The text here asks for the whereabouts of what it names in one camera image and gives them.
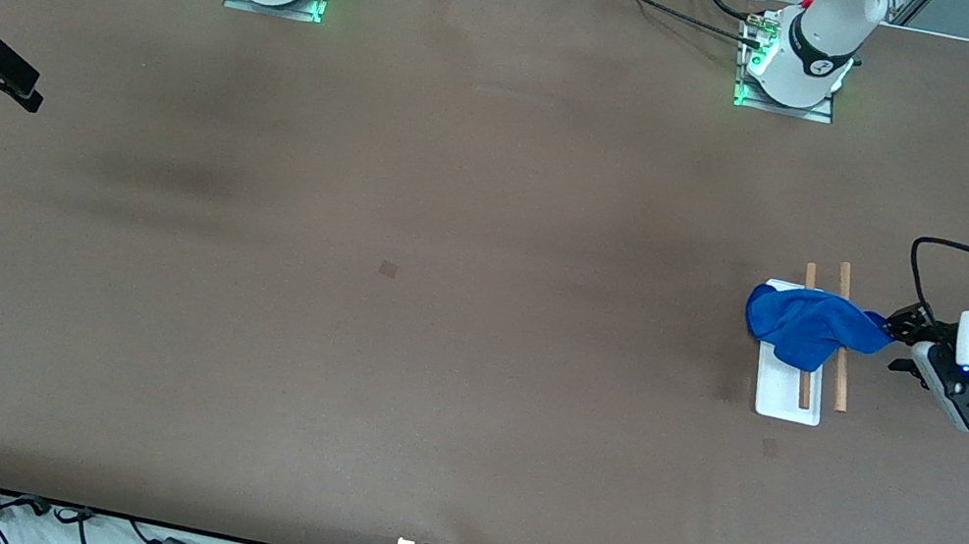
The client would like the black cable across table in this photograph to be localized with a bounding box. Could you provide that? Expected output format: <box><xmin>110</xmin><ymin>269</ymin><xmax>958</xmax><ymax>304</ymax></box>
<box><xmin>531</xmin><ymin>0</ymin><xmax>778</xmax><ymax>52</ymax></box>

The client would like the blue microfibre towel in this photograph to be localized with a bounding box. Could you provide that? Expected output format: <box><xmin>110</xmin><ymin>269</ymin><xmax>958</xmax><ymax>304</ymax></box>
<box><xmin>736</xmin><ymin>277</ymin><xmax>900</xmax><ymax>386</ymax></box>

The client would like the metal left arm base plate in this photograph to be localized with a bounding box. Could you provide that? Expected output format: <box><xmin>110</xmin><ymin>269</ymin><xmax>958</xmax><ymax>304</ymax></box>
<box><xmin>728</xmin><ymin>9</ymin><xmax>850</xmax><ymax>126</ymax></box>

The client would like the white rack with wooden bars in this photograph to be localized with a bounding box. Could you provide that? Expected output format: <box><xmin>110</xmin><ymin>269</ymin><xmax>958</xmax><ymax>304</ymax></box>
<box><xmin>741</xmin><ymin>249</ymin><xmax>873</xmax><ymax>433</ymax></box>

